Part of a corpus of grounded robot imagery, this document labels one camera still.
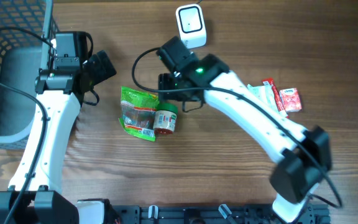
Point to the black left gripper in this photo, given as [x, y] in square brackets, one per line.
[66, 59]

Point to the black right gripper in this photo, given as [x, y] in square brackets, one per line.
[169, 86]

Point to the green lid small jar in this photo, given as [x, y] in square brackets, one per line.
[165, 118]

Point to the green snack bag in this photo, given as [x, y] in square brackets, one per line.
[138, 113]

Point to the teal wet wipes pack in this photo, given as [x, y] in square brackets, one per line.
[265, 94]

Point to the red stick sachet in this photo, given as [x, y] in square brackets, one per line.
[280, 106]

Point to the orange tissue pack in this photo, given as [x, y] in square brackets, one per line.
[290, 99]

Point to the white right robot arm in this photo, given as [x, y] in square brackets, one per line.
[303, 157]

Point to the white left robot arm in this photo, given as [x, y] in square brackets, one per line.
[34, 193]

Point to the white barcode scanner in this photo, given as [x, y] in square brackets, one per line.
[191, 26]

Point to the grey plastic mesh basket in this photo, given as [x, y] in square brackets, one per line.
[21, 58]

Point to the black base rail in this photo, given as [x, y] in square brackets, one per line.
[247, 214]

